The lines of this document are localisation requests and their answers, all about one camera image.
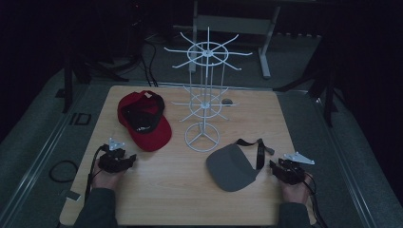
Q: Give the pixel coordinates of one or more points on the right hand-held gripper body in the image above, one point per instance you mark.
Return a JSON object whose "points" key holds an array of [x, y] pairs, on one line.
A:
{"points": [[293, 169]]}

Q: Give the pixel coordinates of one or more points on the person's left hand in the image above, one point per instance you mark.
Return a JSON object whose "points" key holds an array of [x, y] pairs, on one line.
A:
{"points": [[106, 179]]}

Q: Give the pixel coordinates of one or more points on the red and black baseball cap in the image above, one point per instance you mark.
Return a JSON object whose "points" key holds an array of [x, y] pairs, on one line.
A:
{"points": [[149, 136]]}

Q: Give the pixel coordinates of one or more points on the small dark round object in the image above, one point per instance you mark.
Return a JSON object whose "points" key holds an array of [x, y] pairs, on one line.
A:
{"points": [[227, 101]]}

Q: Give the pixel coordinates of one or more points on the black tripod stand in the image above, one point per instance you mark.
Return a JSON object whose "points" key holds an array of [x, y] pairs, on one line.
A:
{"points": [[68, 82], [328, 91]]}

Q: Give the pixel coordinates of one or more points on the person's right hand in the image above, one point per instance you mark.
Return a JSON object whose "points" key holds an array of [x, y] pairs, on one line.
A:
{"points": [[296, 191]]}

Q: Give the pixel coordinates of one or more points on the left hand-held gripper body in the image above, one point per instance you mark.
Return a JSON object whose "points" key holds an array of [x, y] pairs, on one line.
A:
{"points": [[111, 163]]}

